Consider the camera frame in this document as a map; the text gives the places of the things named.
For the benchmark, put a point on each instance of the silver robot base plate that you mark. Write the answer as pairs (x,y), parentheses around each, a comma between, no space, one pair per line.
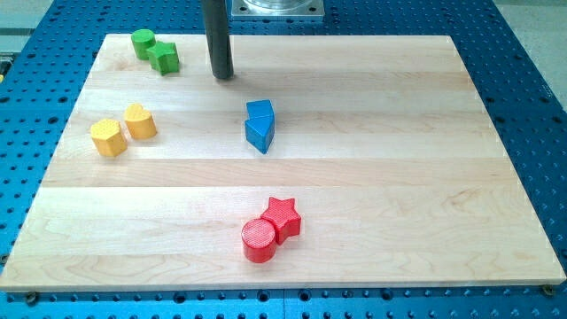
(242,10)

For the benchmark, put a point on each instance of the blue perforated table plate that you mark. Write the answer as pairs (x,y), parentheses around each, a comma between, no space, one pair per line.
(62,42)

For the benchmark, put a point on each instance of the red cylinder block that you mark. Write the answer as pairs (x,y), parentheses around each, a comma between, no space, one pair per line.
(259,240)

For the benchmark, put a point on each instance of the yellow hexagon block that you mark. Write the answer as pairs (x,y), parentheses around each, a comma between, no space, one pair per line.
(108,138)

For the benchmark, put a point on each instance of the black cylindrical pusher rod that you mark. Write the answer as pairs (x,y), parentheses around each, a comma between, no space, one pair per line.
(217,35)

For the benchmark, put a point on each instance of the light wooden board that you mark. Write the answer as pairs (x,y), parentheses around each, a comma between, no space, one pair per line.
(395,166)

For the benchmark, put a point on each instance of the green cylinder block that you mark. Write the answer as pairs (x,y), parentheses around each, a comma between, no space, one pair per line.
(142,40)

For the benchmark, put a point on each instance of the red star block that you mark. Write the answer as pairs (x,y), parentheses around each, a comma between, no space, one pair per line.
(281,213)

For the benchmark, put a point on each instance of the blue cube block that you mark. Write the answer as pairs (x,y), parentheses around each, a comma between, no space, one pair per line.
(259,108)

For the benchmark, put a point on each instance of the green star block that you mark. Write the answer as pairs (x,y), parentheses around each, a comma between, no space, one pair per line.
(163,57)

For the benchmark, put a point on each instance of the blue triangle block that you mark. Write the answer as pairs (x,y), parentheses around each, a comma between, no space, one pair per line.
(259,132)

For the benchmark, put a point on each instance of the yellow heart block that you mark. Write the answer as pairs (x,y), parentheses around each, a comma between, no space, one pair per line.
(139,122)

